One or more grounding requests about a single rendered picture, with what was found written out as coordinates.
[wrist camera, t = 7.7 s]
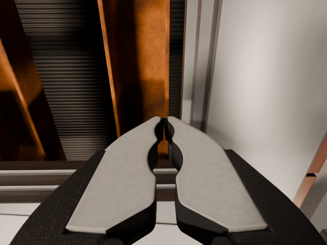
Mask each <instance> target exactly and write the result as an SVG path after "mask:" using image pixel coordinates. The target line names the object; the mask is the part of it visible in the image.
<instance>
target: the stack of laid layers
mask: <svg viewBox="0 0 327 245"><path fill-rule="evenodd" d="M219 6H220V0H185V11H184V33H183V56H182V89H181V112H180V120H181V121H183V122H185V123H187V124H189V125H191V126H192V127H194V128H196V129H198V130H200V131H202V132H203V133H204V131H205V123H206V115H207V107H208V99H209V90H210V83H211V74H212V66H213V58H214V50H215V41H216V33H217V25H218V14H219ZM85 162H86V160H62V161H0V213H1V214H17V215H31V214H32V213H33V211H34V210H35V209H36V208H37V207H38V206H39V205H40V204H41V202H42V201H43V200H44V199H45V198H46V197H47V196H48V195H50V194H51V193H52V192H53V191H54V190H55V189H56V188H57V187H58V186H59V185H60V184H61V183H63V182H64V181H65V180H66V179H67V178H68V177H69V176H70V175H71V174H73V173H74V172H75V171H76V170H77V169H78V168H79V167H80V166H82V165H83V164H84V163H85ZM153 172H154V175H155V177H156V189H157V213H156V223H162V224H177V221H176V211H175V186H176V175H177V173H178V171H177V169H176V168H175V167H174V165H173V164H172V160H171V159H159V160H158V164H157V165H156V167H155V168H154V170H153Z"/></svg>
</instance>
